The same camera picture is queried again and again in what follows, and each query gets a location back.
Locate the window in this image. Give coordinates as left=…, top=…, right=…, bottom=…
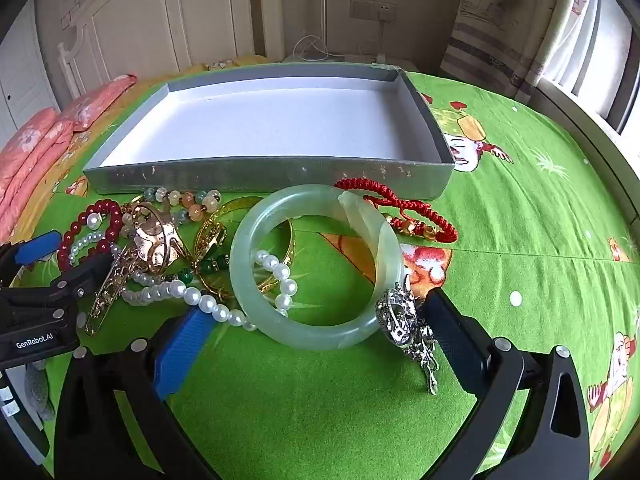
left=537, top=0, right=640, bottom=186

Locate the grey cardboard box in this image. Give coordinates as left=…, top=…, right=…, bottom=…
left=82, top=62, right=457, bottom=200

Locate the pale green jade bangle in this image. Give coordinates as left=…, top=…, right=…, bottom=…
left=229, top=184, right=405, bottom=348

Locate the green cartoon printed sheet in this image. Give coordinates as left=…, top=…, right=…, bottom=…
left=10, top=62, right=640, bottom=480

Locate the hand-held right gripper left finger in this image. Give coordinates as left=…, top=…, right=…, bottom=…
left=52, top=305, right=221, bottom=480

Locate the person's left hand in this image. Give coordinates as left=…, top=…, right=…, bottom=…
left=24, top=362, right=55, bottom=422

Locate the small pearl bracelet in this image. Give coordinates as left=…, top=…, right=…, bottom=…
left=67, top=230, right=118, bottom=266

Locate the pink floral pillow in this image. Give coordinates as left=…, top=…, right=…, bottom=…
left=0, top=74, right=138, bottom=216

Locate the printed beige curtain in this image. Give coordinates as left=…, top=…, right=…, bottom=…
left=440, top=0, right=601, bottom=106

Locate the gold ring ornament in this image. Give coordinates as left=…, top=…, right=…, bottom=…
left=122, top=201, right=193, bottom=273

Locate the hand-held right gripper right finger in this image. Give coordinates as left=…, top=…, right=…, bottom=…
left=422, top=287, right=592, bottom=480

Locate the pearl necklace with green beads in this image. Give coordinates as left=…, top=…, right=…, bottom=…
left=120, top=220, right=301, bottom=333

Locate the white cable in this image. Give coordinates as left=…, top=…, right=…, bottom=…
left=292, top=35, right=347, bottom=63

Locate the white nightstand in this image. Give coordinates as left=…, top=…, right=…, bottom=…
left=282, top=54, right=421, bottom=74

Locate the dark red bead bracelet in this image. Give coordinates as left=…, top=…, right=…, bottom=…
left=56, top=199, right=126, bottom=276

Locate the multicoloured stone bead bracelet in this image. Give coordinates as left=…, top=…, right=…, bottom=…
left=142, top=187, right=223, bottom=223

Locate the white wooden headboard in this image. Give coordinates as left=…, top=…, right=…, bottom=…
left=57, top=0, right=286, bottom=92

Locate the wall socket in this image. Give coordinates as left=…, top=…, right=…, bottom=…
left=350, top=0, right=398, bottom=23

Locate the yellow gold bangle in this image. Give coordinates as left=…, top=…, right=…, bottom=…
left=215, top=196, right=297, bottom=295

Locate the white door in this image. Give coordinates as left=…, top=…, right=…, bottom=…
left=0, top=10, right=61, bottom=136

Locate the silver jewelled hair clip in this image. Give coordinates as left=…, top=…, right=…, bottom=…
left=84, top=247, right=138, bottom=337

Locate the silver ornate brooch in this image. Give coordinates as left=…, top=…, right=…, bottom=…
left=375, top=282, right=443, bottom=397

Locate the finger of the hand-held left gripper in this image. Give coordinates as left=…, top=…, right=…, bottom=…
left=0, top=252, right=116, bottom=328
left=0, top=230, right=63, bottom=288

